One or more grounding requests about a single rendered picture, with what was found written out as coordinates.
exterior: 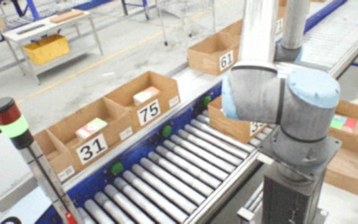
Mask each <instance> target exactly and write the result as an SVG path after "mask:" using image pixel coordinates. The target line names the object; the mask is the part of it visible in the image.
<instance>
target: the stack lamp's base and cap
mask: <svg viewBox="0 0 358 224"><path fill-rule="evenodd" d="M14 102H15V101H14V99H13V98H11V97H3V98H0V113H2V112H4V111H6V110H8V109H10V108H11V107H12V106H13V105H14ZM8 138H9V140H11V142H12V144H13V145H14V147H15V148H16V149H17V150H22V149H26V148H28V147H29V146H31V145H32V144H33V143H34V141H35V138H34V137H33V135H32V133H31V131H30V130H29V129H28V128H27V129H26V130H25V131H24V132H22V133H20V134H18V135H17V136H13V137H8Z"/></svg>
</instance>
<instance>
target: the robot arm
mask: <svg viewBox="0 0 358 224"><path fill-rule="evenodd" d="M278 3H279V0H244V9H243V15H242V18H243V20H242V32H241V42H240V48H239V59H238V62H237V63H235V64H234V65H233V66H232V67H231V73H230V74H228V73H227V74H225V75H224V77H223V88H222V104H223V113H224V116H225V117H226V118H228V119H234V120H238V121H247V122H253V123H264V124H276V125H278V126H277V127H276V129H275V130H274V131H273V133H272V137H271V146H272V149H273V150H274V152H275V153H276V154H277V155H278V156H279V157H280V158H282V159H283V160H284V161H287V162H289V163H291V164H294V165H298V166H314V165H317V164H320V163H322V162H323V161H324V160H325V158H327V156H328V153H329V149H330V143H329V138H328V131H329V128H330V125H331V122H332V120H333V116H334V112H335V110H336V106H337V104H338V102H339V93H340V87H339V84H338V82H337V81H336V80H335V79H334V78H333V77H332V76H330V75H328V74H327V73H326V72H323V71H321V70H317V69H314V70H313V69H312V68H299V69H296V70H293V71H292V72H290V73H289V75H288V76H287V78H282V77H278V70H277V69H276V68H275V67H274V66H273V64H272V62H283V63H298V62H300V60H301V57H302V53H303V44H301V40H302V37H303V31H304V27H305V22H306V17H307V13H308V8H309V5H310V0H288V1H287V10H286V14H285V22H284V26H283V34H282V40H281V44H277V43H276V44H275V32H276V26H277V15H278Z"/></svg>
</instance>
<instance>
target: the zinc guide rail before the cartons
mask: <svg viewBox="0 0 358 224"><path fill-rule="evenodd" d="M332 1H333V0H327V1H326V2H324V3H323V4H322V5H320V6H319V7H317V8H316V9H315V10H313V11H311V12H310V13H309V14H307V17H306V19H308V18H310V17H311V16H312V15H314V14H315V13H317V12H318V11H319V10H321V9H322V8H323V7H325V6H327V5H328V4H329V3H330V2H332ZM282 34H283V31H282V32H281V33H279V34H278V35H276V36H275V42H276V41H278V40H279V39H280V38H281V37H282ZM227 73H228V74H230V73H231V68H230V69H229V70H227V71H225V72H224V73H222V74H221V75H220V76H218V77H216V78H215V79H214V80H212V81H210V82H209V83H207V84H206V86H204V87H202V88H200V89H199V90H198V91H196V92H195V93H193V94H192V95H191V96H189V97H188V98H185V99H184V100H183V101H182V102H181V103H179V104H178V105H176V106H175V107H174V108H172V109H170V110H169V111H167V112H166V113H164V114H163V115H162V116H161V117H159V118H158V119H156V120H155V121H153V122H152V123H150V124H149V125H147V126H146V127H145V128H143V129H141V130H140V131H138V133H136V134H135V135H133V136H132V137H131V138H129V139H128V140H126V141H125V142H123V143H122V144H120V145H118V146H117V147H115V148H114V149H113V150H111V152H109V153H108V154H106V155H105V156H104V157H102V158H100V159H98V160H97V161H96V162H94V163H93V164H91V165H90V166H89V167H87V168H86V169H84V170H83V171H81V172H80V173H79V174H77V175H75V177H74V178H72V179H71V180H69V181H68V182H67V183H65V184H63V185H62V186H63V188H64V189H65V192H67V191H69V190H70V189H71V188H73V187H74V186H75V185H76V184H78V183H80V182H81V181H82V180H84V179H85V178H87V177H88V176H89V175H91V174H92V173H93V172H94V171H95V170H98V169H99V168H100V167H102V166H103V165H105V164H106V163H107V162H109V161H110V160H111V159H113V158H114V157H116V156H117V155H118V154H120V153H122V152H123V151H125V150H126V149H127V148H128V147H129V146H131V145H132V144H134V143H135V142H136V141H138V140H140V139H141V138H142V137H144V136H145V135H146V134H148V133H149V132H150V131H151V130H153V129H154V128H156V127H157V126H159V125H160V124H162V123H163V122H164V121H166V120H167V119H168V118H170V117H172V116H173V115H174V114H175V113H177V112H178V111H180V110H181V109H182V108H184V107H185V106H187V105H189V104H190V103H191V102H193V100H195V99H196V98H197V97H199V96H200V95H202V94H203V93H205V92H207V91H208V90H209V89H211V88H212V87H213V86H215V85H216V84H217V83H219V82H220V81H221V80H223V77H224V75H225V74H227Z"/></svg>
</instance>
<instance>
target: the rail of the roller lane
mask: <svg viewBox="0 0 358 224"><path fill-rule="evenodd" d="M357 54H358V43H356V44H355V46H353V48H351V49H350V51H349V52H348V53H347V54H346V55H345V56H344V57H343V58H342V59H341V60H340V61H339V62H338V63H337V64H336V65H335V66H334V67H333V68H332V69H331V71H330V72H329V73H328V75H330V76H332V77H333V78H334V79H336V77H337V76H338V75H339V74H340V73H341V72H342V71H343V70H344V68H345V67H346V66H347V65H348V64H349V62H350V61H351V60H352V59H353V58H354V57H355V56H356V55H357ZM260 154H261V153H259V152H258V151H257V150H256V149H255V151H254V152H253V153H252V154H251V155H250V156H249V157H248V158H247V159H246V160H245V161H244V162H243V163H242V164H241V165H240V166H239V167H238V168H237V169H236V170H235V171H234V172H233V173H232V174H231V175H230V176H229V177H228V178H227V179H226V180H225V181H224V182H223V183H222V184H221V186H219V187H218V188H217V189H216V191H215V192H214V193H213V194H212V195H211V196H210V197H209V198H208V199H207V200H206V201H205V202H203V203H202V204H201V206H200V207H199V208H198V209H197V210H196V212H195V213H194V214H192V216H191V217H190V218H189V219H187V220H186V221H185V222H184V223H183V224H203V223H204V222H206V221H207V220H208V219H209V217H210V216H211V215H212V214H213V213H214V212H215V211H216V210H217V209H218V208H219V206H220V205H221V204H222V203H223V202H224V201H225V200H226V199H227V198H228V197H229V196H230V194H232V193H233V191H235V189H236V188H237V186H238V185H240V184H241V183H242V182H243V180H244V179H245V178H246V177H247V176H248V175H249V174H250V173H251V172H252V171H253V170H254V168H255V167H257V165H258V164H259V163H260V162H261V161H260V160H258V159H257V158H258V156H259V155H260Z"/></svg>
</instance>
